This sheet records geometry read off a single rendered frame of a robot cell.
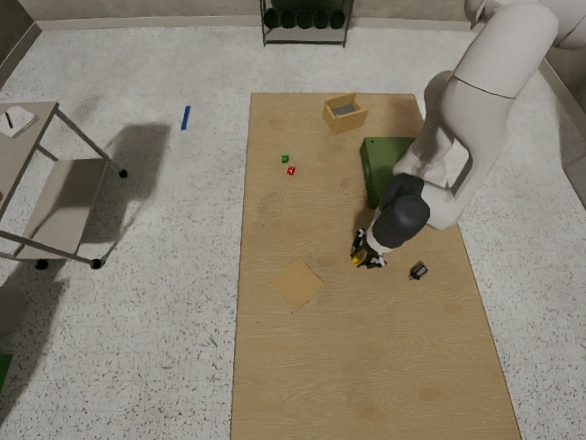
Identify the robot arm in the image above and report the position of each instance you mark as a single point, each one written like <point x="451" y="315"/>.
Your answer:
<point x="473" y="107"/>

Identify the tan flat mat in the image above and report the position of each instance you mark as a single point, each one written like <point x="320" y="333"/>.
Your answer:
<point x="297" y="283"/>

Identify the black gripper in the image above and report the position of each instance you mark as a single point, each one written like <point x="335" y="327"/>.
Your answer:
<point x="360" y="234"/>

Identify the small wooden crate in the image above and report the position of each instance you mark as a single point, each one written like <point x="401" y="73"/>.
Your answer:
<point x="340" y="105"/>

